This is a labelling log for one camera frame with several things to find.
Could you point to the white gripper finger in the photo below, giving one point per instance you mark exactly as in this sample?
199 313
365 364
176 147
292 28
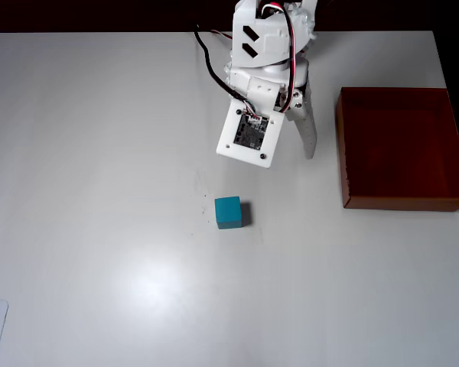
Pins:
308 130

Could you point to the blue cube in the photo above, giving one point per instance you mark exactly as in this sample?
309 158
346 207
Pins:
229 212

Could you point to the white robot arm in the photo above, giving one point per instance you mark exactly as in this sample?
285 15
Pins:
252 23

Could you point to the brown cardboard box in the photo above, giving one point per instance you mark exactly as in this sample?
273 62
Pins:
398 153

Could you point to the white camera board mount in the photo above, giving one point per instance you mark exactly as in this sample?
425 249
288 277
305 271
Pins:
229 141

